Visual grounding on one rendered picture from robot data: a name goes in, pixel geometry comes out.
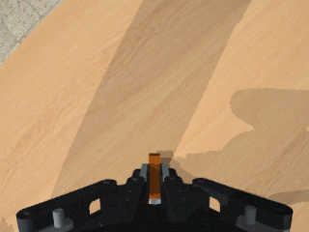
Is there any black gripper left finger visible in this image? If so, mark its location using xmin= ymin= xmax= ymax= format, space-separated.
xmin=15 ymin=163 xmax=150 ymax=232

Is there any orange rod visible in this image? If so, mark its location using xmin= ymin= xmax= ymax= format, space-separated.
xmin=149 ymin=153 xmax=160 ymax=199

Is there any grey rod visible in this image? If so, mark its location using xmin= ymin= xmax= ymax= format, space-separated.
xmin=151 ymin=199 xmax=161 ymax=204

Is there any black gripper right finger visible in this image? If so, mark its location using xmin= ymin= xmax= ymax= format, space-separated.
xmin=159 ymin=163 xmax=293 ymax=232

